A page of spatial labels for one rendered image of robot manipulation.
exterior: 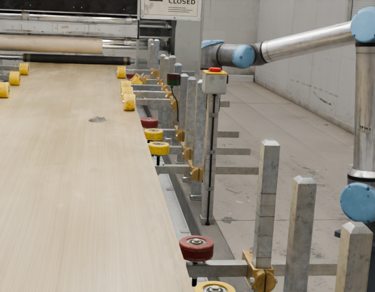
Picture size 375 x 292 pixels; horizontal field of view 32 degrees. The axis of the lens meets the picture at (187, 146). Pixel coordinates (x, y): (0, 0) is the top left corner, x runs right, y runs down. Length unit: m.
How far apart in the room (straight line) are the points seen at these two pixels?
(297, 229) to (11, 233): 0.69
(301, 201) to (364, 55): 1.16
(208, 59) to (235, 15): 9.21
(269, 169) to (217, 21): 10.38
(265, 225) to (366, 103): 0.93
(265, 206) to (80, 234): 0.44
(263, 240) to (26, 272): 0.52
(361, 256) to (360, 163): 1.37
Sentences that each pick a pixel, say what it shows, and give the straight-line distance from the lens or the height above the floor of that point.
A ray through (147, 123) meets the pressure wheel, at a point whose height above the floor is 0.89.
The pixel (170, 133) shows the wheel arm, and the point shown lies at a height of 0.85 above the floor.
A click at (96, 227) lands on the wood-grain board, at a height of 0.90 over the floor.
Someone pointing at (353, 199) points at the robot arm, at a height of 0.80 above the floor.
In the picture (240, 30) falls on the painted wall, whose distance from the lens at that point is 11.86.
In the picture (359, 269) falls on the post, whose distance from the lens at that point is 0.98.
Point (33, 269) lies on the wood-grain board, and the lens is 1.38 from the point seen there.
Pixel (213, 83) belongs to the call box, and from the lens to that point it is 2.10.
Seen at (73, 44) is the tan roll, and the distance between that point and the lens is 5.16.
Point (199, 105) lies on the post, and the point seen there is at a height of 1.07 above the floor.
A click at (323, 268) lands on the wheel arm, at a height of 0.84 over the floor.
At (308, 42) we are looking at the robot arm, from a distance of 2.54.
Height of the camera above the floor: 1.45
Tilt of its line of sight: 13 degrees down
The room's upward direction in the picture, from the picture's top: 3 degrees clockwise
